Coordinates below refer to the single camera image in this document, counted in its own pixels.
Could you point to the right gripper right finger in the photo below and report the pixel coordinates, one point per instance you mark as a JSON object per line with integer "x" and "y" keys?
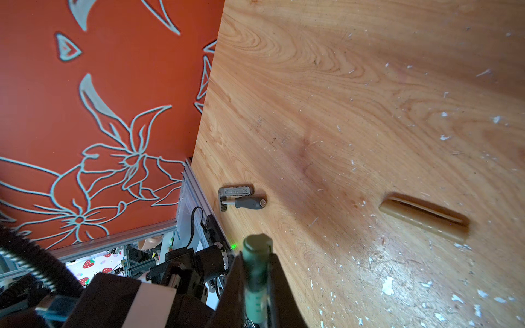
{"x": 282, "y": 307}

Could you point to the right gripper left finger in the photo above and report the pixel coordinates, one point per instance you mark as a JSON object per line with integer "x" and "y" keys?
{"x": 231, "y": 309}

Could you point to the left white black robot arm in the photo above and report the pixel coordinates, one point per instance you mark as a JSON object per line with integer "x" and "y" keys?
{"x": 174, "y": 295}

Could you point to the tan pen cap upper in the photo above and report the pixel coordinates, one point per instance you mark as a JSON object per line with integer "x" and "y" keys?
{"x": 427, "y": 216}

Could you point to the black handled wrench tool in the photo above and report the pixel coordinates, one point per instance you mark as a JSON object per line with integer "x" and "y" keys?
{"x": 240, "y": 197}

